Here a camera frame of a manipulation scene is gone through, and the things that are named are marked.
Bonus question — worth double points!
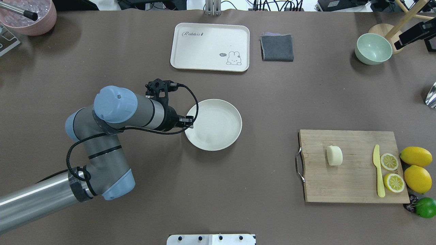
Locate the whole lemon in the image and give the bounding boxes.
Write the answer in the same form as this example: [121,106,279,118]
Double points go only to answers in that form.
[404,165,432,194]
[399,146,433,167]

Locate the whole lemon lower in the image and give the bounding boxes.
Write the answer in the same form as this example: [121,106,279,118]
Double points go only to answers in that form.
[404,165,432,194]

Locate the yellow plastic knife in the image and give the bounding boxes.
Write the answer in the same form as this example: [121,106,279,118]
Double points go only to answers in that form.
[372,144,386,198]

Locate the cream rabbit tray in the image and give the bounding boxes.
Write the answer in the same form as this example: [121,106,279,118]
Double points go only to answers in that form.
[170,23,250,72]

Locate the lemon half upper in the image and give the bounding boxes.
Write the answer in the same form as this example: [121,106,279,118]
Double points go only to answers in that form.
[380,153,400,171]

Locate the wooden mug tree stand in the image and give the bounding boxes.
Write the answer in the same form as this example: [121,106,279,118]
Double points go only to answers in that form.
[369,0,432,54]

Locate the green lime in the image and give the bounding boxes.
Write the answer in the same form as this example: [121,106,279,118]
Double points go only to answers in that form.
[416,197,436,218]

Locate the pink bowl with ice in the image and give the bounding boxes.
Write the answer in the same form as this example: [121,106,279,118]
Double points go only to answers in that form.
[0,0,57,36]

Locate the whole lemon upper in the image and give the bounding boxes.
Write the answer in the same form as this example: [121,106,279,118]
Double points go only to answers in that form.
[399,146,433,167]

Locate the folded grey cloth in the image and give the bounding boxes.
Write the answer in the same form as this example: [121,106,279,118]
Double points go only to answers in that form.
[260,32,294,62]

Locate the cream round plate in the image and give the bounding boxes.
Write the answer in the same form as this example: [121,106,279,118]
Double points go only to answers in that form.
[184,99,243,151]

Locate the aluminium frame post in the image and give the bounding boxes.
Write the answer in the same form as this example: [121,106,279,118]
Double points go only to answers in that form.
[204,0,222,16]

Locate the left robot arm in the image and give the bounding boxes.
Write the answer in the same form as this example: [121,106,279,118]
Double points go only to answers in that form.
[1,85,182,244]

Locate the metal scoop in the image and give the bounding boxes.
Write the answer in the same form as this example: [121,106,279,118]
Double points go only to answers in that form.
[424,82,436,109]

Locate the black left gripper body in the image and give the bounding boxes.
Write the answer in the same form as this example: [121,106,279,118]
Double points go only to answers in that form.
[165,107,186,132]

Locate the lemon half lower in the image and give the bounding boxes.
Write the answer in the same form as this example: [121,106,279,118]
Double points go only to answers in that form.
[383,173,405,193]

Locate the dark grapes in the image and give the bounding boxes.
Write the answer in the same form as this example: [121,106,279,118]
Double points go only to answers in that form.
[403,194,419,213]

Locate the lemon half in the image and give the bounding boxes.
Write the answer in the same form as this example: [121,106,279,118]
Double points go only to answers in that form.
[380,153,400,171]
[383,173,405,193]

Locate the bamboo cutting board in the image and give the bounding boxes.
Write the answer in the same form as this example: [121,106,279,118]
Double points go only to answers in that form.
[297,130,409,203]

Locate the white cup rack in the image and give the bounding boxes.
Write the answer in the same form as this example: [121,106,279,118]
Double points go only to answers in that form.
[0,24,21,57]

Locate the white steamed bun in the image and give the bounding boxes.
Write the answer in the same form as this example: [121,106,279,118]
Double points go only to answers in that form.
[326,145,343,166]

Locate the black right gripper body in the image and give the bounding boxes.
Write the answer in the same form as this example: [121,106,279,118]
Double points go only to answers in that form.
[394,21,436,52]

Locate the light green bowl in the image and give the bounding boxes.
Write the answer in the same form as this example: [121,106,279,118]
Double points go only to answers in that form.
[354,33,393,65]

